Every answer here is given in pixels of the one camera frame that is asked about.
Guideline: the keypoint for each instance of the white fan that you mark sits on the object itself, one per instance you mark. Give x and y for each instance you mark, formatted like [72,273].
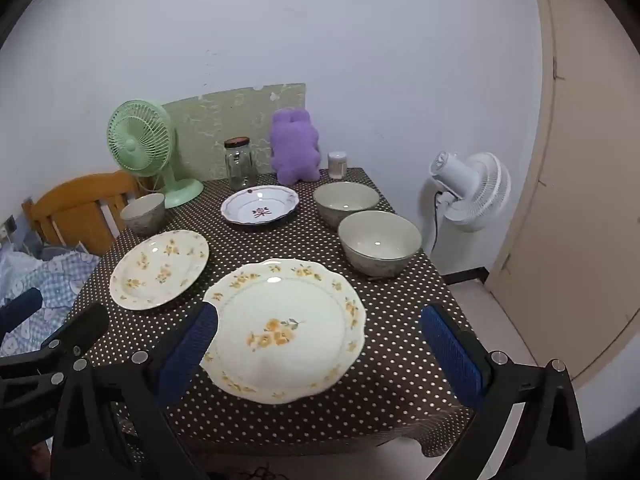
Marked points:
[480,195]

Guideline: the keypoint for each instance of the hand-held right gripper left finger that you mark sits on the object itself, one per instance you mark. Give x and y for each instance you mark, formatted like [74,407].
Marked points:
[190,350]

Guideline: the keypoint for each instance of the glass jar with dark lid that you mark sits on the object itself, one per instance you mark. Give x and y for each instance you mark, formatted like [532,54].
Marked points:
[239,167]

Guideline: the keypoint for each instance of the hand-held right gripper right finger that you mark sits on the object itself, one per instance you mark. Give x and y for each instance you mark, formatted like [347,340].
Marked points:
[450,360]

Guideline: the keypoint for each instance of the small yellow flower plate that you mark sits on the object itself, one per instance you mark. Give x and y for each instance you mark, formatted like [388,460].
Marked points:
[160,265]

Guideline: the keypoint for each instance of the purple plush toy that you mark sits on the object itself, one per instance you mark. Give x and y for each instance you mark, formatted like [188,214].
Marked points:
[295,150]

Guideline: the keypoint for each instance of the wooden chair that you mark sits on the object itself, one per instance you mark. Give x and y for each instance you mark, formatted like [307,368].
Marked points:
[75,205]

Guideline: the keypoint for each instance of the green patterned mat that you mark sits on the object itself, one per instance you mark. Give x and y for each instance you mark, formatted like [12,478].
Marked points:
[215,115]

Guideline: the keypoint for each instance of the large grey bowl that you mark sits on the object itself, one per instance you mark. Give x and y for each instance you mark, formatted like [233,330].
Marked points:
[380,240]
[345,197]

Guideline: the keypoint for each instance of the beige door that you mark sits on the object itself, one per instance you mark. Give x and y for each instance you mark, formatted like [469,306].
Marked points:
[575,210]

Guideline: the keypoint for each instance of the large yellow flower plate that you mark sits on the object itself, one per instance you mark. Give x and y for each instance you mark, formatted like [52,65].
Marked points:
[290,325]

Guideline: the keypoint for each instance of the blue checked cloth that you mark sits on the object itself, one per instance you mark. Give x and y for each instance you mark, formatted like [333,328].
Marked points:
[55,280]

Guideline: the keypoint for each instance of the white plate with red pattern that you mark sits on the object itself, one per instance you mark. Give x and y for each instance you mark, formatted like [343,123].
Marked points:
[260,205]

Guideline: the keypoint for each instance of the small grey bowl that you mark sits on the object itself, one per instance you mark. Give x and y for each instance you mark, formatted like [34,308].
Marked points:
[142,215]

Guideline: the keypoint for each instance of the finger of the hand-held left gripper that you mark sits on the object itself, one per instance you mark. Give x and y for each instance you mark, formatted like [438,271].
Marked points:
[80,325]
[20,310]

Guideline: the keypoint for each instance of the small toothpick jar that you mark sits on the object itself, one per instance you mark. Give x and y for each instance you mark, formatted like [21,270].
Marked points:
[336,166]

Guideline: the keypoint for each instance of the green desk fan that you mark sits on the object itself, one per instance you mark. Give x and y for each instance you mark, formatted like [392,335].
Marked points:
[140,132]

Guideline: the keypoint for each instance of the brown polka dot tablecloth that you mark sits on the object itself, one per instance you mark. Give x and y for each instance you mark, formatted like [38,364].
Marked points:
[310,245]

